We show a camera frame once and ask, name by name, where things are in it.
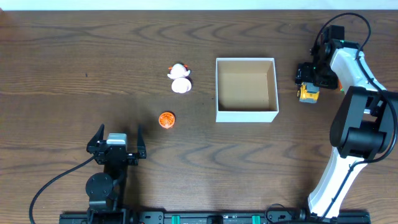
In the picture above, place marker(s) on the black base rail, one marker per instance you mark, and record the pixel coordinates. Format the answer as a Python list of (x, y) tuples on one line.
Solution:
[(277, 215)]

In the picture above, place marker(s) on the yellow grey toy truck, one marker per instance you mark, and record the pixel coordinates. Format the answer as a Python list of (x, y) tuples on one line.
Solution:
[(308, 93)]

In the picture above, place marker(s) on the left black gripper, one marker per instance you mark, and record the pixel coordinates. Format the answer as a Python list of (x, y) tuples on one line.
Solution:
[(115, 154)]

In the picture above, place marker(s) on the orange round toy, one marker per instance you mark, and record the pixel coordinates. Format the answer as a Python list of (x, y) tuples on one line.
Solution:
[(166, 120)]

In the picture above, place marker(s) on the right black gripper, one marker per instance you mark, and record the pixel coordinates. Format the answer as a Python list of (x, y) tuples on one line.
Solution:
[(304, 74)]

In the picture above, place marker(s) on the white pink duck toy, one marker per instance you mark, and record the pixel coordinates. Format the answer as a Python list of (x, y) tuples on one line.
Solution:
[(179, 73)]

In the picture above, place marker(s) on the white cardboard box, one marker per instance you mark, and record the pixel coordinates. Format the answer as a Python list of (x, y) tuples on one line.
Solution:
[(246, 90)]

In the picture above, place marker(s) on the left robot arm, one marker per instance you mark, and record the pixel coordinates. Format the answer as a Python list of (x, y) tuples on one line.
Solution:
[(106, 189)]

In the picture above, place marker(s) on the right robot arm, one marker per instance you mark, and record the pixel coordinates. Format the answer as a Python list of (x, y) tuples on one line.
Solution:
[(364, 124)]

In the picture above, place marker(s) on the multicolour puzzle cube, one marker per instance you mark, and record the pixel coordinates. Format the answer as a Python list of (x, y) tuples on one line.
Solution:
[(340, 86)]

